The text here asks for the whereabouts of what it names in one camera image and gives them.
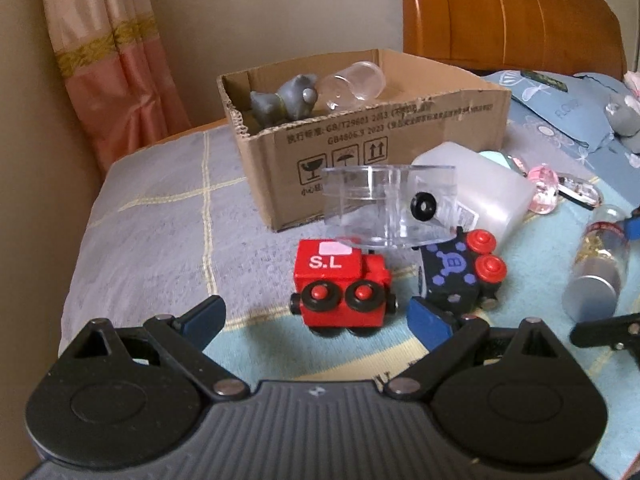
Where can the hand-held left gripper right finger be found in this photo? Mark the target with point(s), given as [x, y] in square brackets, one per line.
[429, 326]

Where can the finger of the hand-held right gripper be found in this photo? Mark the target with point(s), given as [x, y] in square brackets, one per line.
[605, 332]

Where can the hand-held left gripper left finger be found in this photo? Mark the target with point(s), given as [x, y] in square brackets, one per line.
[202, 321]

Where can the black toy train car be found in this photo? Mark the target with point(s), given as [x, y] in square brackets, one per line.
[460, 272]

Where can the glass bottle with silver cap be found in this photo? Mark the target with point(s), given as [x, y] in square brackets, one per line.
[597, 260]

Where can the red toy train car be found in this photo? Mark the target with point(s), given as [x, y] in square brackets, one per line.
[340, 285]

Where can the large clear plastic jar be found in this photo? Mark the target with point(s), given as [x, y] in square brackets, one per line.
[385, 205]

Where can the white translucent plastic box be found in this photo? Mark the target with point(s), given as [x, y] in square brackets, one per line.
[492, 190]

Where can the pink crystal ornament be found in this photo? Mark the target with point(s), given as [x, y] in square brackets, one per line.
[544, 187]

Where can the cardboard box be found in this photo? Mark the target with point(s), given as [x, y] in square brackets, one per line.
[390, 145]

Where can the light blue bed sheet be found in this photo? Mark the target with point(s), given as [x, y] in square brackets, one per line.
[530, 285]

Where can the light green round lid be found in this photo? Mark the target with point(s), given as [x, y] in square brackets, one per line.
[497, 158]

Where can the grey plush toy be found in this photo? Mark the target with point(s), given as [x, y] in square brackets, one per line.
[624, 117]

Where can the blue floral pillow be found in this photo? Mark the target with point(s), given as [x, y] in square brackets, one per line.
[555, 110]

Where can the grey elephant toy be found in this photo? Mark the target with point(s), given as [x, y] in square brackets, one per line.
[285, 100]

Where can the small clear plastic jar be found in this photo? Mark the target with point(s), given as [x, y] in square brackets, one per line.
[356, 84]

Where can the pink curtain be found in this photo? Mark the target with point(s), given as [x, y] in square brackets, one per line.
[115, 70]

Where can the wooden headboard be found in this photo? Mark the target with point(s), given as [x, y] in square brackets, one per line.
[510, 15]

